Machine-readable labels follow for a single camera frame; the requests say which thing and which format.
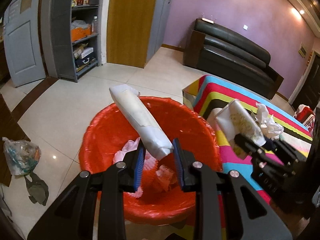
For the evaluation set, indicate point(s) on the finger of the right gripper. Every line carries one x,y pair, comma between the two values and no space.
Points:
245,148
284,151

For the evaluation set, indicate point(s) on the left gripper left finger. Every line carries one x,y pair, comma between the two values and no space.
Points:
71,215

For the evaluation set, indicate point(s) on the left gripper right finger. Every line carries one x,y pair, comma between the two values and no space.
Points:
226,204

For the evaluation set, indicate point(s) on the orange foam net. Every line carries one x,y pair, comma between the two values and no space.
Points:
155,178

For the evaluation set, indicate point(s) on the long white paper package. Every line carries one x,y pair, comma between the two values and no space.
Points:
127,99

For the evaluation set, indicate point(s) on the red lined trash bin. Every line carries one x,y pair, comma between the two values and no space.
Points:
109,133

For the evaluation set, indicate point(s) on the crumpled white tissue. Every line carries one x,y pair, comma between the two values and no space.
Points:
268,126

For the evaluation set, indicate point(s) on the red white patterned fabric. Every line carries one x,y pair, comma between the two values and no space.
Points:
305,115

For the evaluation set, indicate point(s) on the dark rag on floor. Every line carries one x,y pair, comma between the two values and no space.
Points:
37,189

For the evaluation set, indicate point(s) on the dark entrance door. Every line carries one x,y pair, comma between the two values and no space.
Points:
309,93

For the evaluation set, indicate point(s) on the plastic bag on floor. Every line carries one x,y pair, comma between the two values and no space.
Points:
24,157

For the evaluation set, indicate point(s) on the colourful striped tablecloth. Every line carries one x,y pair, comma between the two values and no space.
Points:
208,95

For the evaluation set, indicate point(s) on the black leather sofa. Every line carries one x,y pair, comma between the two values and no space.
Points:
217,50

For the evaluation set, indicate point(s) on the white wifi router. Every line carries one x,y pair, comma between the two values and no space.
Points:
209,19

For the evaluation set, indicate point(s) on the grey wardrobe doors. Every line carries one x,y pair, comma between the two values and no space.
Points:
159,23

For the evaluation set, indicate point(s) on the wooden door panel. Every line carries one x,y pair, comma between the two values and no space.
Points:
128,31

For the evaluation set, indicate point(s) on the grey panel door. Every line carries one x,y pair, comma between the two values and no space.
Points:
21,42

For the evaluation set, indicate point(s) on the grey shelving unit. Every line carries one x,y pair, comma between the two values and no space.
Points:
70,37

